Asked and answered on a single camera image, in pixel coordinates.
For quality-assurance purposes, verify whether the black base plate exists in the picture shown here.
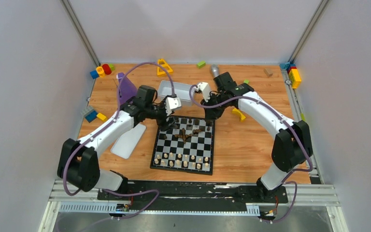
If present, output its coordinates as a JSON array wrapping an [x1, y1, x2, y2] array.
[[97, 180, 288, 212]]

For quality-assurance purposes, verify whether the blue toy block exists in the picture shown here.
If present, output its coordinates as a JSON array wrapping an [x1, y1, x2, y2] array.
[[90, 70, 99, 79]]

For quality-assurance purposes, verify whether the yellow curved block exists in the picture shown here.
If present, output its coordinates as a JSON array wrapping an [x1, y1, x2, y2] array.
[[232, 108, 246, 122]]

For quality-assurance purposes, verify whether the small yellow block left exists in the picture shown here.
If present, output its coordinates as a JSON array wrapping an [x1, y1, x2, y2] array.
[[96, 113, 107, 122]]

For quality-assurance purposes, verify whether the purple metronome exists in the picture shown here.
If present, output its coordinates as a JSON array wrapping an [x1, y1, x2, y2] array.
[[116, 72, 138, 104]]

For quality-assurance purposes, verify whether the yellow triangular toy block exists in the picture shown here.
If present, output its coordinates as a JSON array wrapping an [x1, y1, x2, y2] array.
[[157, 58, 173, 76]]

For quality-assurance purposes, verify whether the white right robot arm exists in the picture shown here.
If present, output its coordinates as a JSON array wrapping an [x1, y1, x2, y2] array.
[[191, 72, 313, 202]]

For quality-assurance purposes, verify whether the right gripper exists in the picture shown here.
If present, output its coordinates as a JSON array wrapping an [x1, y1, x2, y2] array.
[[200, 93, 231, 121]]

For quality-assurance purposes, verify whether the white rectangular box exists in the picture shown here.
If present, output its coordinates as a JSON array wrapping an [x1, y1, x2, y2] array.
[[157, 80, 193, 106]]

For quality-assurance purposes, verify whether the stacked coloured blocks right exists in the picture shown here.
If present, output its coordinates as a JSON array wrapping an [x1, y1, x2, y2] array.
[[279, 62, 302, 89]]

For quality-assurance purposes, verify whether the blue block left edge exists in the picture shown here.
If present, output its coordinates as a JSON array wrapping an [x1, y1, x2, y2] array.
[[84, 110, 98, 123]]

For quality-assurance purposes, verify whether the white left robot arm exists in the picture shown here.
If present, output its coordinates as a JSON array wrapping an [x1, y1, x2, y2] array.
[[57, 85, 181, 200]]

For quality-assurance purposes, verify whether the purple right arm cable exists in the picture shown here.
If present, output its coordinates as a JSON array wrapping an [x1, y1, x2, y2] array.
[[188, 84, 314, 224]]

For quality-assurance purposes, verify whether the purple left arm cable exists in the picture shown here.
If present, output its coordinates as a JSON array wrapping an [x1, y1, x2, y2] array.
[[62, 61, 176, 221]]

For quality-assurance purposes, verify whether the brown wooden block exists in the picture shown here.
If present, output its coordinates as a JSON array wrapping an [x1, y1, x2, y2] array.
[[264, 68, 273, 77]]

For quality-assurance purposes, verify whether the silver microphone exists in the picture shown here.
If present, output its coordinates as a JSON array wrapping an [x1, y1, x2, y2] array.
[[210, 64, 221, 78]]

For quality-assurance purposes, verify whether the red cylinder block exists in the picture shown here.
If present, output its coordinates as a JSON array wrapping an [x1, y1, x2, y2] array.
[[102, 64, 112, 75]]

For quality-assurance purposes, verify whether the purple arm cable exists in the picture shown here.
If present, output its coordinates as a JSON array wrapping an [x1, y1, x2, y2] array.
[[188, 84, 314, 224], [62, 61, 176, 221]]

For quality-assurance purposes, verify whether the green block near wall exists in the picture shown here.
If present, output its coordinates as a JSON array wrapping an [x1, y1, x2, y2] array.
[[196, 60, 206, 69]]

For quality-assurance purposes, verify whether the white box lid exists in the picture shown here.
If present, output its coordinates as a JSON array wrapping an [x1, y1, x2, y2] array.
[[111, 124, 146, 159]]

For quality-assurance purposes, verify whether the yellow cylinder block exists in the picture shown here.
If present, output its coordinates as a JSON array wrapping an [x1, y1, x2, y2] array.
[[96, 66, 106, 77]]

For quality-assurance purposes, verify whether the black white chessboard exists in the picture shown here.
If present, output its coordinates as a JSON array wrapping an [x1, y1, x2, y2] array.
[[150, 116, 215, 175]]

